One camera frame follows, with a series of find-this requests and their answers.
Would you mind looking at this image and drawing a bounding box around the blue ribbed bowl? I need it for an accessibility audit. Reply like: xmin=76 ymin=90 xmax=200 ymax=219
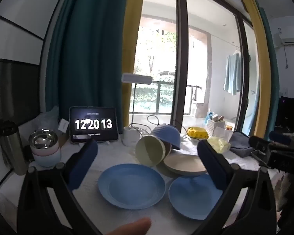
xmin=151 ymin=124 xmax=181 ymax=150

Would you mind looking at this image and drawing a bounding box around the white desk lamp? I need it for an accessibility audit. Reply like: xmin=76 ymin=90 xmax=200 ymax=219
xmin=122 ymin=73 xmax=153 ymax=130

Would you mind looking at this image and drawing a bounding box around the person's left hand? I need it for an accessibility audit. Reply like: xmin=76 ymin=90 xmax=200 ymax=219
xmin=113 ymin=217 xmax=152 ymax=235

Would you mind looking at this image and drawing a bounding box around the yellow packet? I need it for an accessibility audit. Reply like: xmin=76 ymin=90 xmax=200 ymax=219
xmin=187 ymin=127 xmax=209 ymax=139

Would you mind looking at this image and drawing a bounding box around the clear crumpled plastic bag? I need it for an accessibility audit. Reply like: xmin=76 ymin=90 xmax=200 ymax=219
xmin=33 ymin=106 xmax=64 ymax=134

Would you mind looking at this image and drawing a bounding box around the pale green bowl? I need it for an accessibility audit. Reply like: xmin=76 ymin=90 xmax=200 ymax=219
xmin=135 ymin=135 xmax=166 ymax=167

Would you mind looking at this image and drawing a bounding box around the white textured tablecloth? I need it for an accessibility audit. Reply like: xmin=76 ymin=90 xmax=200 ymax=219
xmin=0 ymin=127 xmax=285 ymax=235

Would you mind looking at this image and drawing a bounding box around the blue plate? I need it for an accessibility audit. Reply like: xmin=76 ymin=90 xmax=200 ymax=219
xmin=98 ymin=164 xmax=166 ymax=210
xmin=169 ymin=175 xmax=223 ymax=221

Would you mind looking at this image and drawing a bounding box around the tablet showing clock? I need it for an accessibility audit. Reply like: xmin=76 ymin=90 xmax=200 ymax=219
xmin=69 ymin=106 xmax=120 ymax=144

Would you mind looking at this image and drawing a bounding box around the beige plate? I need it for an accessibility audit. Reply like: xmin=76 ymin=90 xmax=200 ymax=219
xmin=164 ymin=154 xmax=208 ymax=176

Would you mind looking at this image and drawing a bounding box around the white air conditioner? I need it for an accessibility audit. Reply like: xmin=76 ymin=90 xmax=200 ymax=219
xmin=276 ymin=26 xmax=294 ymax=47

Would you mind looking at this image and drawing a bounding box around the pale yellow tissue pack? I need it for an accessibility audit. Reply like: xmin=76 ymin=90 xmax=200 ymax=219
xmin=207 ymin=137 xmax=231 ymax=154

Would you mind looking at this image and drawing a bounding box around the long black cable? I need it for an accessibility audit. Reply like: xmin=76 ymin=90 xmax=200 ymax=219
xmin=173 ymin=121 xmax=190 ymax=138

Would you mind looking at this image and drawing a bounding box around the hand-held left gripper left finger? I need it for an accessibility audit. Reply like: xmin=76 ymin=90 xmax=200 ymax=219
xmin=17 ymin=138 xmax=99 ymax=235

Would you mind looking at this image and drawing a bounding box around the hanging light blue shirt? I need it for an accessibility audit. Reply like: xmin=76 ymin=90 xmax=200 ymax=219
xmin=223 ymin=50 xmax=243 ymax=96

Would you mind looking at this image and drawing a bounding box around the brown bowl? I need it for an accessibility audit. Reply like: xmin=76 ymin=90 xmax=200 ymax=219
xmin=162 ymin=139 xmax=173 ymax=162

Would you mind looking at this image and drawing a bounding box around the pink bowl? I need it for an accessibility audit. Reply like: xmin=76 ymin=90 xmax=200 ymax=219
xmin=31 ymin=147 xmax=60 ymax=156

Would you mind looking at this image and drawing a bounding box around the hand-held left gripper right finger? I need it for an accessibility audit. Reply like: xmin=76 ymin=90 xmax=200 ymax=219
xmin=193 ymin=139 xmax=277 ymax=235

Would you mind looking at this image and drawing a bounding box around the white woven basket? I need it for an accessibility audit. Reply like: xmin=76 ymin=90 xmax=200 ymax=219
xmin=207 ymin=120 xmax=227 ymax=137

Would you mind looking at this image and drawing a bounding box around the black looped cable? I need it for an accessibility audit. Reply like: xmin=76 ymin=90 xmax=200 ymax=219
xmin=146 ymin=115 xmax=162 ymax=128

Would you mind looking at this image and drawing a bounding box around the black box device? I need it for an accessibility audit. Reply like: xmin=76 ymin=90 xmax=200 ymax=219
xmin=276 ymin=97 xmax=294 ymax=133

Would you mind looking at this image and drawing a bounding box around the yellow curtain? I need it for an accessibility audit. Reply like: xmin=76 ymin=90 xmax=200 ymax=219
xmin=122 ymin=0 xmax=146 ymax=133
xmin=238 ymin=0 xmax=271 ymax=137

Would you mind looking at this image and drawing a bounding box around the steel bowl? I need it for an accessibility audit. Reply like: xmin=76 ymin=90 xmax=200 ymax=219
xmin=29 ymin=129 xmax=59 ymax=152

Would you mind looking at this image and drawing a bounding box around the translucent plastic bag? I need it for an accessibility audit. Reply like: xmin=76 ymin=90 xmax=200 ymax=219
xmin=213 ymin=127 xmax=236 ymax=140

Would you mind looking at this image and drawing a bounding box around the dark window frame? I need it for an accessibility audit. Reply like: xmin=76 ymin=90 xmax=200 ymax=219
xmin=170 ymin=0 xmax=254 ymax=134

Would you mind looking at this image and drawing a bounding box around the steel thermos flask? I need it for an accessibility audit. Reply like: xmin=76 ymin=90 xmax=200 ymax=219
xmin=0 ymin=121 xmax=27 ymax=175

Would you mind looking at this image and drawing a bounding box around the small white box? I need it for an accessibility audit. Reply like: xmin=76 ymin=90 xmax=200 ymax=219
xmin=59 ymin=119 xmax=69 ymax=134

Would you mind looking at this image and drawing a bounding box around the black balcony railing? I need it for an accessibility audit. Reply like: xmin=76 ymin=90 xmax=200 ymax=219
xmin=132 ymin=80 xmax=204 ymax=115

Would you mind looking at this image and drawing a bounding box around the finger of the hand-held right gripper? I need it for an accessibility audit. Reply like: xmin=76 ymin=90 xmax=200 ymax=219
xmin=249 ymin=135 xmax=270 ymax=153
xmin=269 ymin=131 xmax=292 ymax=145

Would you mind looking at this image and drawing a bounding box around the grey cloth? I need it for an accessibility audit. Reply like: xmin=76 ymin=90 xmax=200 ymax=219
xmin=229 ymin=131 xmax=254 ymax=157

